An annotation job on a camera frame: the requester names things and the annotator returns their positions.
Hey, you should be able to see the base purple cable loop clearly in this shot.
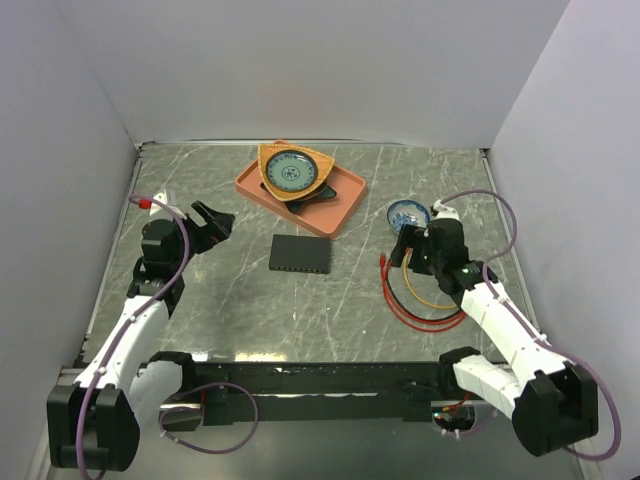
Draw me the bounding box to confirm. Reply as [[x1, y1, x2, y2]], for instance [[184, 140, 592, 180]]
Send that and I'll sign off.
[[158, 382, 260, 456]]

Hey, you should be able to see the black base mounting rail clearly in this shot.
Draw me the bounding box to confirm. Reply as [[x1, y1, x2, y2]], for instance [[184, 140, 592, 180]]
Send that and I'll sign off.
[[151, 352, 476, 426]]

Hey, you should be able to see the blue white porcelain bowl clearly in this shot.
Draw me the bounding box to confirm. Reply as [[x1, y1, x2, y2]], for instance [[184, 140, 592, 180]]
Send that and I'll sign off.
[[386, 199, 431, 234]]

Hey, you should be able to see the black network switch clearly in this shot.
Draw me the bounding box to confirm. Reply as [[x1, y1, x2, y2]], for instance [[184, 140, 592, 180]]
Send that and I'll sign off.
[[269, 234, 332, 274]]

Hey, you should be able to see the dark plate under basket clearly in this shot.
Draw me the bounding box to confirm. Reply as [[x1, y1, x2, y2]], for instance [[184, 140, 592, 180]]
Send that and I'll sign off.
[[260, 181, 337, 214]]

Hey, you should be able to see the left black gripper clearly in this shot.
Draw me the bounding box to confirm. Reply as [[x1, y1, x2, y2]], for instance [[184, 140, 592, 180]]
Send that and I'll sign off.
[[170, 201, 234, 273]]

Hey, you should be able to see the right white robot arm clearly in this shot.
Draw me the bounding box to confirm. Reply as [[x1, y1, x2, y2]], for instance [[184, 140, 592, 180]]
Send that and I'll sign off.
[[391, 218, 599, 456]]

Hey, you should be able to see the wrist white camera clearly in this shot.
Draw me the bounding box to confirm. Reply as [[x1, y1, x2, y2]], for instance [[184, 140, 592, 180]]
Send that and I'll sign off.
[[134, 188, 186, 220], [431, 200, 460, 221]]

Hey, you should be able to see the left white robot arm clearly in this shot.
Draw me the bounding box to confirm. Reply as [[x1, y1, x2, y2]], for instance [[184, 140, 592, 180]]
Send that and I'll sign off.
[[46, 195, 235, 476]]

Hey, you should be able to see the salmon plastic tray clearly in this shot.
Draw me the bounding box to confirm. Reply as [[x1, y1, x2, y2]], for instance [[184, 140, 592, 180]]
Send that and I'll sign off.
[[236, 140, 366, 239]]

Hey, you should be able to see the red ethernet cable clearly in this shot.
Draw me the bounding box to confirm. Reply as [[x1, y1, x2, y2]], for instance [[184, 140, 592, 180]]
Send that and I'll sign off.
[[379, 254, 469, 333]]

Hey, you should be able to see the teal patterned plate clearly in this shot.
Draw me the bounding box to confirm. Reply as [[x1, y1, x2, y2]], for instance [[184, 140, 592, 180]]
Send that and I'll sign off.
[[266, 149, 318, 191]]

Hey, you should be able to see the yellow ethernet cable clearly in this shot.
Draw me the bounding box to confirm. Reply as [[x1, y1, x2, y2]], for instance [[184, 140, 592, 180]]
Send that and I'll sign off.
[[402, 248, 460, 311]]

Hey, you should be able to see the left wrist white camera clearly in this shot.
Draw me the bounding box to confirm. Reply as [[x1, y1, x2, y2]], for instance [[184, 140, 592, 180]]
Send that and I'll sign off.
[[134, 188, 186, 220]]

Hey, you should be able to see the woven bamboo basket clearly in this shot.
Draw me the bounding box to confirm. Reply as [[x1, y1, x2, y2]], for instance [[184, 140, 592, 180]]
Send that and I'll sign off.
[[257, 143, 335, 202]]

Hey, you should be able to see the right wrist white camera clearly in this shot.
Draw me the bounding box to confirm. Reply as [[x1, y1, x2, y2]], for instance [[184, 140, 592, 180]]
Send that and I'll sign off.
[[431, 200, 460, 221]]

